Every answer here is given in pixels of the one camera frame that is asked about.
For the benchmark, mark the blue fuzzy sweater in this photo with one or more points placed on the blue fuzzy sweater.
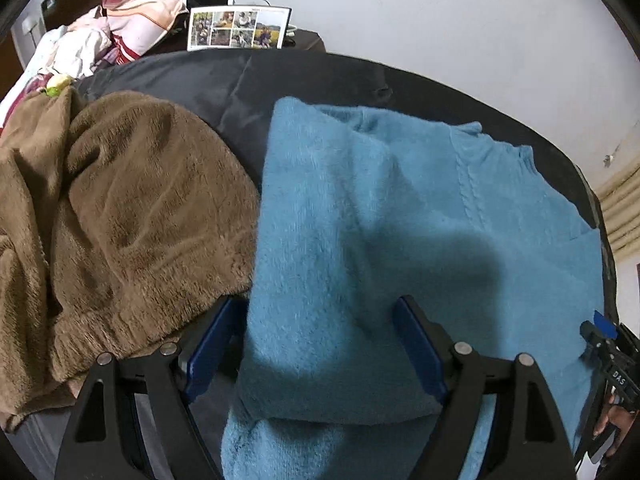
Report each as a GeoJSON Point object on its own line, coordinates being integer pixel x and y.
{"type": "Point", "coordinates": [350, 200]}

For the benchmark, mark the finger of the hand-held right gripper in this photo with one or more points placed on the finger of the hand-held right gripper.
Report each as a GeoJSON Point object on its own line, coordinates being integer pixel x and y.
{"type": "Point", "coordinates": [592, 340]}
{"type": "Point", "coordinates": [604, 322]}

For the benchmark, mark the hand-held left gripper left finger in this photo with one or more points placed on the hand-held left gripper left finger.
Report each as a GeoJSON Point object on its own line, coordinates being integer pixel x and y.
{"type": "Point", "coordinates": [215, 345]}

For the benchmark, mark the yellow green small object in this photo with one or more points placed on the yellow green small object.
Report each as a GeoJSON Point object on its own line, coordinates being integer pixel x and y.
{"type": "Point", "coordinates": [57, 85]}

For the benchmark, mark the white wall switch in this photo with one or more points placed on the white wall switch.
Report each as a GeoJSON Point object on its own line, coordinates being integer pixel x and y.
{"type": "Point", "coordinates": [30, 26]}

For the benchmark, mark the dark grey table cover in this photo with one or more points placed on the dark grey table cover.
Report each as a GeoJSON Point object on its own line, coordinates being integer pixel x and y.
{"type": "Point", "coordinates": [240, 85]}

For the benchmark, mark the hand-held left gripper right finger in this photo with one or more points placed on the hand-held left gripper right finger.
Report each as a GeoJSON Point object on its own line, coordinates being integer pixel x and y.
{"type": "Point", "coordinates": [420, 350]}

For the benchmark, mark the pink striped pillow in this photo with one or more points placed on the pink striped pillow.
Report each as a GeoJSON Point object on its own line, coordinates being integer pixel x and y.
{"type": "Point", "coordinates": [145, 15]}

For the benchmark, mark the person's right hand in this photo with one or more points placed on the person's right hand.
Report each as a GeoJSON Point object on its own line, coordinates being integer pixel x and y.
{"type": "Point", "coordinates": [612, 417]}

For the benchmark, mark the brown fleece garment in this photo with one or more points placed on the brown fleece garment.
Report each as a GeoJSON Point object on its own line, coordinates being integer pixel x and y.
{"type": "Point", "coordinates": [140, 200]}

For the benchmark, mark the photo collage frame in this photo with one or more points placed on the photo collage frame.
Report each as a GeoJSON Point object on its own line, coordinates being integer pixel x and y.
{"type": "Point", "coordinates": [235, 27]}

